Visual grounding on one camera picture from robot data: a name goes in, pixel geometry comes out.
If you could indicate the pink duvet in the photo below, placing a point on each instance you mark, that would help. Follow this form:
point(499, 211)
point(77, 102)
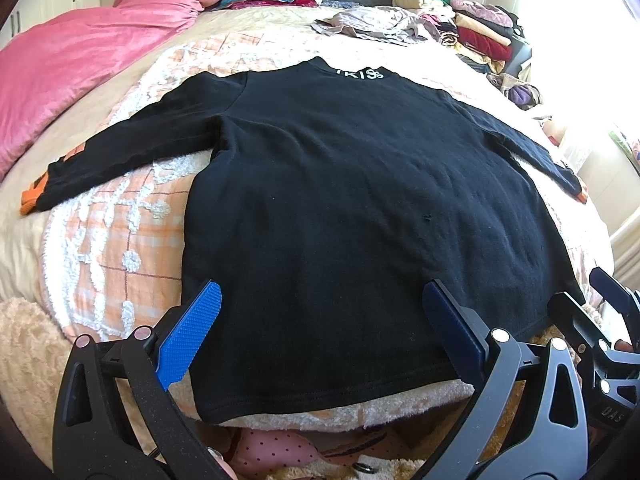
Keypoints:
point(51, 66)

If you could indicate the floral laundry basket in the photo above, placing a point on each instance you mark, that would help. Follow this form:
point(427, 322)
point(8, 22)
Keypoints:
point(522, 94)

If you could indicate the orange white tufted blanket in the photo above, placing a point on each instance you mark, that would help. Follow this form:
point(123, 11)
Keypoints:
point(112, 257)

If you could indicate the pink dotted fabric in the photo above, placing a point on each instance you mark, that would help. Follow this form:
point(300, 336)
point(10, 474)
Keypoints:
point(292, 454)

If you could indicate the lilac crumpled garment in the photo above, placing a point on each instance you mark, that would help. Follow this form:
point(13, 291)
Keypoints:
point(388, 24)

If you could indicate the pile of folded clothes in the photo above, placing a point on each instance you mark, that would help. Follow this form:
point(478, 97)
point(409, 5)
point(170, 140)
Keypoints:
point(489, 39)

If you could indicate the beige bed sheet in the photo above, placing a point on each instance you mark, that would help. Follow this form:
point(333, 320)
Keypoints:
point(50, 159)

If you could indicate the black long-sleeve shirt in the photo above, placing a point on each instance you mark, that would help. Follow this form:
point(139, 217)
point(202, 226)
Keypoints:
point(330, 199)

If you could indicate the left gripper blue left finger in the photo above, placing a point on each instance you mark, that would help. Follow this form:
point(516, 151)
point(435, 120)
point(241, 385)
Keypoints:
point(179, 347)

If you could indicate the tan fleece sleeve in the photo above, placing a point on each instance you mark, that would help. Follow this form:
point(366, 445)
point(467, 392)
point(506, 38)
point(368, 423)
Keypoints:
point(34, 353)

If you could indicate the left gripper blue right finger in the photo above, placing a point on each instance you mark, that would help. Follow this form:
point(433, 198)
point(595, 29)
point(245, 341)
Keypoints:
point(460, 331)

